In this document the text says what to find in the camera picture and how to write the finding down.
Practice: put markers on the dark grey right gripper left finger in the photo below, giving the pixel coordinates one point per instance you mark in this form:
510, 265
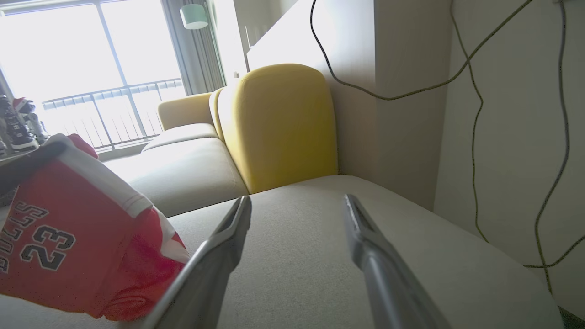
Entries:
205, 274

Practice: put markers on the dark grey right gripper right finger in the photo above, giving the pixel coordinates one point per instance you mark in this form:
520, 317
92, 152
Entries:
388, 283

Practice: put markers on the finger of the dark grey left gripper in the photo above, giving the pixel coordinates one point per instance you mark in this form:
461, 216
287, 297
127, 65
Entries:
27, 168

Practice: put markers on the red basketball shorts white stripe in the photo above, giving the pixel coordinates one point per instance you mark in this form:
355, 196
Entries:
68, 237

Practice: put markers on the toy robot figurine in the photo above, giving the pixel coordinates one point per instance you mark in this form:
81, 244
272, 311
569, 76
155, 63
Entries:
20, 132

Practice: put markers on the large grey sofa seat cushion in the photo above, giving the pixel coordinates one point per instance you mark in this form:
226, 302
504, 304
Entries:
297, 274

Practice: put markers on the smaller grey sofa seat cushion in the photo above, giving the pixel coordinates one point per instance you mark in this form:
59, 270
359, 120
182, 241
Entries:
183, 173

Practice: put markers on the metal balcony railing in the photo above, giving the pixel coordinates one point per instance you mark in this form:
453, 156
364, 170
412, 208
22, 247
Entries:
114, 90

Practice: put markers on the glass balcony window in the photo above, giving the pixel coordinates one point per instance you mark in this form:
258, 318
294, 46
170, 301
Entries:
59, 50

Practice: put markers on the yellow sofa backrest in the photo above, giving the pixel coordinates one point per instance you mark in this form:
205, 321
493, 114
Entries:
279, 128

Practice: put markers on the pale yellow sofa armrest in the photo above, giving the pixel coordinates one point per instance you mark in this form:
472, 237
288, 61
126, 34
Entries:
185, 109

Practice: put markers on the grey window curtain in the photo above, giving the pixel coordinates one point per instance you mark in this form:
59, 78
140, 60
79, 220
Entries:
201, 59

